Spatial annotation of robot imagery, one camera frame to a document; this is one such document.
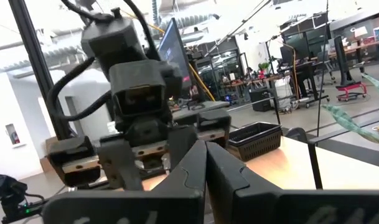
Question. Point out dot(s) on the black device green light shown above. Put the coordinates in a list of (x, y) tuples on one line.
[(8, 193)]

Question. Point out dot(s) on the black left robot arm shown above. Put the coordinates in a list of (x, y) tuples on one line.
[(114, 40)]

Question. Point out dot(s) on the grey office desk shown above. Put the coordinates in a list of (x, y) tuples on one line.
[(201, 107)]

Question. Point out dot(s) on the white bin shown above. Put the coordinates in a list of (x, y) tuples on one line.
[(284, 91)]

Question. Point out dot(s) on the black bin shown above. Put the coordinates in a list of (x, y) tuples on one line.
[(262, 99)]

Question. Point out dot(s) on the black office desk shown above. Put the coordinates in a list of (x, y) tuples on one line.
[(304, 68)]

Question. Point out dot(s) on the snake plant white pot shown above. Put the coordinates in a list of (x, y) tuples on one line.
[(348, 124)]

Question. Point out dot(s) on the black standing monitor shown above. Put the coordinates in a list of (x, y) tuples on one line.
[(343, 62)]

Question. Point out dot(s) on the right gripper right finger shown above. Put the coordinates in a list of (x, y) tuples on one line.
[(270, 208)]

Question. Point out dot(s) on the black computer monitor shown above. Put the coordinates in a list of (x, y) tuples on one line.
[(173, 53)]

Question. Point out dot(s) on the black plastic mesh basket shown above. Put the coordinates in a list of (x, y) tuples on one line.
[(254, 140)]

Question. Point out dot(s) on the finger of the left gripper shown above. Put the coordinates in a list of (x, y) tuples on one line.
[(119, 161), (181, 143)]

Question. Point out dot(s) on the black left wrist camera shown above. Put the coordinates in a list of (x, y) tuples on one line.
[(139, 93)]

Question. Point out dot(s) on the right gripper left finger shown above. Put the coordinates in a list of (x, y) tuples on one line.
[(130, 208)]

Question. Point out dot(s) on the fire extinguisher wall cabinet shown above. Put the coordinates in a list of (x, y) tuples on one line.
[(13, 134)]

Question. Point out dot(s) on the black aluminium rig frame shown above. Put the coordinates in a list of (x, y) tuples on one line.
[(36, 77)]

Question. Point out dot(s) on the red low cart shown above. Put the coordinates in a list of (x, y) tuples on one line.
[(351, 90)]

